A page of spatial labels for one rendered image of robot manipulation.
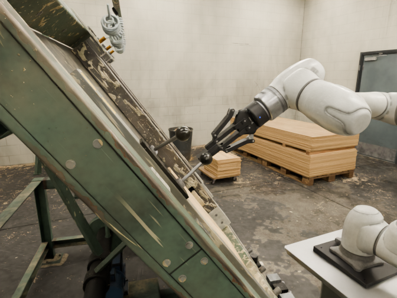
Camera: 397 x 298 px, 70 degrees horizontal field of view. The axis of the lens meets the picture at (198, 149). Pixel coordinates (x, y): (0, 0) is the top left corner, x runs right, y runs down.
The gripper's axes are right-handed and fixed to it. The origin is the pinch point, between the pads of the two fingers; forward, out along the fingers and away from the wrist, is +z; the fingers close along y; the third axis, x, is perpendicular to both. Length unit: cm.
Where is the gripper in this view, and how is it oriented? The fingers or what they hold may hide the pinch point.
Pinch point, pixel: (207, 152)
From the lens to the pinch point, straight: 83.8
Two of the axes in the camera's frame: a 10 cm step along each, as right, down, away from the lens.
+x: 2.2, 2.4, -9.4
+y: -5.7, -7.5, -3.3
